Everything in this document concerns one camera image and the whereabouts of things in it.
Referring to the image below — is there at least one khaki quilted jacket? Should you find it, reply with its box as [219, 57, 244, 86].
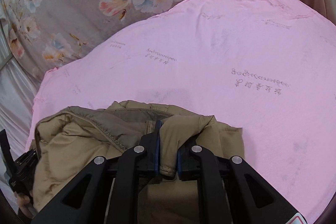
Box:
[33, 101, 244, 223]

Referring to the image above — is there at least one person's left hand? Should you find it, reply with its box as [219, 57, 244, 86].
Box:
[14, 192, 35, 219]

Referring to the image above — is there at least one beige bed skirt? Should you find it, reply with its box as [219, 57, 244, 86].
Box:
[1, 27, 39, 159]

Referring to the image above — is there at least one pink bed sheet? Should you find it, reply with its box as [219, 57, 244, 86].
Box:
[32, 0, 335, 223]

